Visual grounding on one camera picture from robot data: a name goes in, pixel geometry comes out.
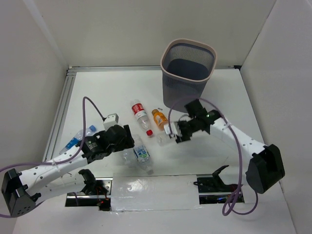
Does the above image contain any clear unlabelled plastic bottle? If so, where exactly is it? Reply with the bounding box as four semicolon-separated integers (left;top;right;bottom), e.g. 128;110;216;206
156;131;171;146

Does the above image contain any orange juice bottle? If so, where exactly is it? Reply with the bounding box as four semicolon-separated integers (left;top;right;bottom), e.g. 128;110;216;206
152;109;168;130

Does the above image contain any blue label clear bottle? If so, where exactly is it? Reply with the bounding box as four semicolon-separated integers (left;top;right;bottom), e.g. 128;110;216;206
59;125;97;155

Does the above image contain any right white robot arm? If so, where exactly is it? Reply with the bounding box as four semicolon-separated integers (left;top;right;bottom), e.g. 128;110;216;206
169;99;285;194

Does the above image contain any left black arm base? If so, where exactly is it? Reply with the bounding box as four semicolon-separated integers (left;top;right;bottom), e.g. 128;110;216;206
65;169;113;212

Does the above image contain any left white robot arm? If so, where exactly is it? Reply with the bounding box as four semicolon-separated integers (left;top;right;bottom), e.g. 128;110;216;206
1;125;134;218

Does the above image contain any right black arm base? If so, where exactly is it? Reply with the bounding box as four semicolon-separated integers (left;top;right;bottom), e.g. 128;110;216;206
193;165;237;205

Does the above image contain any grey mesh waste bin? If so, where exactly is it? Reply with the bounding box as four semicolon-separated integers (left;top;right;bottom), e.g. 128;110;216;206
160;39;217;112

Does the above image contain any green white label bottle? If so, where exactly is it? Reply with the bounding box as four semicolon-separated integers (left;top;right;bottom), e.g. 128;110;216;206
132;135;154;175

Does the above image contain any red label clear bottle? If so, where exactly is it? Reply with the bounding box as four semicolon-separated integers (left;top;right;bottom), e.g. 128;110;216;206
131;99;153;137

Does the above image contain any white taped cover sheet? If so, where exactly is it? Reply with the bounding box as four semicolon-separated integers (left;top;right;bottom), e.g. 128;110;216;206
111;175;200;212

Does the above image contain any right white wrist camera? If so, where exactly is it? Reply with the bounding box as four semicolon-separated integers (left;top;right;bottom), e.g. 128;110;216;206
164;121;180;138

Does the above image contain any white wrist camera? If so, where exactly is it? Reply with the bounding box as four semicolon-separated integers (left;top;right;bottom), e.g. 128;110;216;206
103;113;119;131
164;121;180;138

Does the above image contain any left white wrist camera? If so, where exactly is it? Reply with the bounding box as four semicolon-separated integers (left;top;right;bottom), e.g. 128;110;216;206
103;113;119;131

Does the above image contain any aluminium frame rail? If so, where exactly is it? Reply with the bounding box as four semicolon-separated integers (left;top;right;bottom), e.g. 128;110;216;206
44;67;238;174

